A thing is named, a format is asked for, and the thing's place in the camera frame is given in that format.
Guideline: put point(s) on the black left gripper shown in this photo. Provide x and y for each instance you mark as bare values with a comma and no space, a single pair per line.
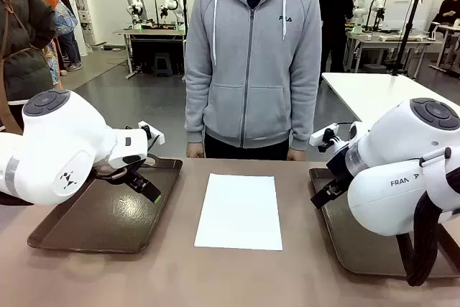
133,174

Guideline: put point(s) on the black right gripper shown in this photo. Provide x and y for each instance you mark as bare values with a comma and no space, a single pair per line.
339,165

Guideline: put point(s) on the brown plastic serving tray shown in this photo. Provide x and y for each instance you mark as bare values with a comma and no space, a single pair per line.
345,238
108,220

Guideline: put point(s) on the white A4 paper sheet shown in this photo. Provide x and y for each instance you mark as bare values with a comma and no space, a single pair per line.
239,213

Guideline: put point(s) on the person's right forearm grey sleeve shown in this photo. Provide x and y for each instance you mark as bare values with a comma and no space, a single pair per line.
196,113

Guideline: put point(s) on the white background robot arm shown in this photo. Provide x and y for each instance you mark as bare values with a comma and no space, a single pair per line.
133,1
368,5
174,3

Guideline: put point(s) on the person's left forearm grey sleeve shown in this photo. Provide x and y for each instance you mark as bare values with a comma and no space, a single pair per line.
305,116

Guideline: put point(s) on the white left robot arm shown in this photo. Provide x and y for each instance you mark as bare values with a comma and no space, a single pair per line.
54,134

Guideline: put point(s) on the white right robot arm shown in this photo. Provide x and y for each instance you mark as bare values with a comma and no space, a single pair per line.
395,141

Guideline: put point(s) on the person's left hand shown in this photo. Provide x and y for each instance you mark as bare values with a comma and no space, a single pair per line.
296,155

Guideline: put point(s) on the person's right hand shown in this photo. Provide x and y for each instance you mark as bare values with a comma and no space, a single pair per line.
196,150

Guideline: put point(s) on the white side table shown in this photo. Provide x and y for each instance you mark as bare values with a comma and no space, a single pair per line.
377,91

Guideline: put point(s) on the black plastic stool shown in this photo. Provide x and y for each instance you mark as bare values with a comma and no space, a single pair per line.
162,64

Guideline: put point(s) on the person in grey hoodie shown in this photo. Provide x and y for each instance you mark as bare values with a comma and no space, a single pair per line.
251,69

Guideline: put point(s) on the grey background work table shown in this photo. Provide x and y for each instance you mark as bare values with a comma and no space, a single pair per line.
154,34

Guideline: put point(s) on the person in black jacket jeans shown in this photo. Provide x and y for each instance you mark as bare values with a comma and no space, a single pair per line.
70,44

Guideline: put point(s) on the long grey background table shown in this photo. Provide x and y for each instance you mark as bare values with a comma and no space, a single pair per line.
391,39

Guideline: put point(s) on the standing person in black clothes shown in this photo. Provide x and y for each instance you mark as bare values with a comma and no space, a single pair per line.
334,16

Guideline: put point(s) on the person in dark olive jacket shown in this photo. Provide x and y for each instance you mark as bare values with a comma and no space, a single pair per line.
25,51

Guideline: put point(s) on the black tripod stand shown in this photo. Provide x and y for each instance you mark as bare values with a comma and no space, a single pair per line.
409,26

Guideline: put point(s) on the person in orange jacket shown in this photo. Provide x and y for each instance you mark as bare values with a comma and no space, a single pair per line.
54,8

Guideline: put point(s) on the seated person with black mask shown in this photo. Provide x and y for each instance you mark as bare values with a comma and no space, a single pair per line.
447,10

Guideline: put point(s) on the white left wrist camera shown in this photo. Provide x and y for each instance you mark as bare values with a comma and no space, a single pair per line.
155,137

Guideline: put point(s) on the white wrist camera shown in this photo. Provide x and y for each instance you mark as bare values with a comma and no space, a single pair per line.
155,137
323,134

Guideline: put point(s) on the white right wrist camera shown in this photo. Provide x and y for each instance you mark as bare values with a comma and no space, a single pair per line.
323,134

